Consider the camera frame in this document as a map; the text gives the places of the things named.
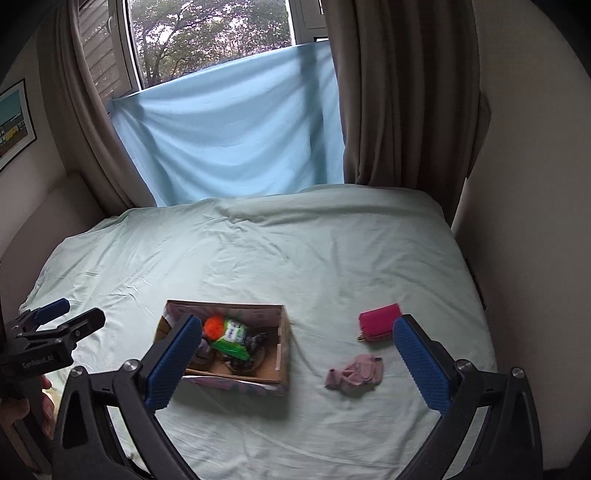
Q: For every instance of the blue grey sock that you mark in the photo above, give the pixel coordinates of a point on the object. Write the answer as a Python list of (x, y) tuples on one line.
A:
[(203, 353)]

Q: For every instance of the orange fuzzy ball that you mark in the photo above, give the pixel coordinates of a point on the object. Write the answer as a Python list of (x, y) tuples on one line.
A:
[(214, 327)]

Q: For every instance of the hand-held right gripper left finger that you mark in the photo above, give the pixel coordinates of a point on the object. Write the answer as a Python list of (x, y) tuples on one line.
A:
[(170, 365)]

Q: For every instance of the person's left hand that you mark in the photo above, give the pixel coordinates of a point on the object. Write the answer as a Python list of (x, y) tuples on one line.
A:
[(46, 406)]

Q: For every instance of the patterned cardboard box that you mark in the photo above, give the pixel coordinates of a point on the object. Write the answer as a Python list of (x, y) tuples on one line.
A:
[(272, 350)]

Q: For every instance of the dark sock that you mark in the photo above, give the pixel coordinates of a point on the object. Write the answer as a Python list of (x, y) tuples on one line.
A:
[(255, 342)]

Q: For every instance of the light blue hanging cloth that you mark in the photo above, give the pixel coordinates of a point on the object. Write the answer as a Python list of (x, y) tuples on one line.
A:
[(231, 134)]

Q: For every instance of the pink zip pouch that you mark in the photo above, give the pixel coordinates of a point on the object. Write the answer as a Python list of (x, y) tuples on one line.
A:
[(379, 322)]

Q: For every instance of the white framed window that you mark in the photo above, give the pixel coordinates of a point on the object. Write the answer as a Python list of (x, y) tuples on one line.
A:
[(207, 37)]

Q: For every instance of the pink sock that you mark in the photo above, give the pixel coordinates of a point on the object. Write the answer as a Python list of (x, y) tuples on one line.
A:
[(358, 373)]

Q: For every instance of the green white packet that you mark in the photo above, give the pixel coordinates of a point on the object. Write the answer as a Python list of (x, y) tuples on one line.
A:
[(231, 339)]

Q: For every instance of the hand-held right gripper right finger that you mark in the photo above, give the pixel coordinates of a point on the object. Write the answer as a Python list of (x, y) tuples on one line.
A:
[(421, 365)]

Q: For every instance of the beige padded headboard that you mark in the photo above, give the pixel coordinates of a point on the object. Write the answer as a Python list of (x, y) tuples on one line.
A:
[(51, 207)]

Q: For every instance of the bed with pale green sheet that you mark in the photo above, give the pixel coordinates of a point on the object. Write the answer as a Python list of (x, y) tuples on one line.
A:
[(300, 249)]

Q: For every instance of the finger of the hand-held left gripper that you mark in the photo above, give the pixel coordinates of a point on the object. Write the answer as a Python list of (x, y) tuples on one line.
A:
[(51, 308), (78, 326)]

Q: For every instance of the framed wall picture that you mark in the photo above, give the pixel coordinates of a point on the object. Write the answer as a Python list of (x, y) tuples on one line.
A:
[(14, 124)]

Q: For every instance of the brown curtain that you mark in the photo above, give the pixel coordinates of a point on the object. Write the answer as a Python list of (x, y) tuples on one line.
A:
[(406, 92), (87, 115)]

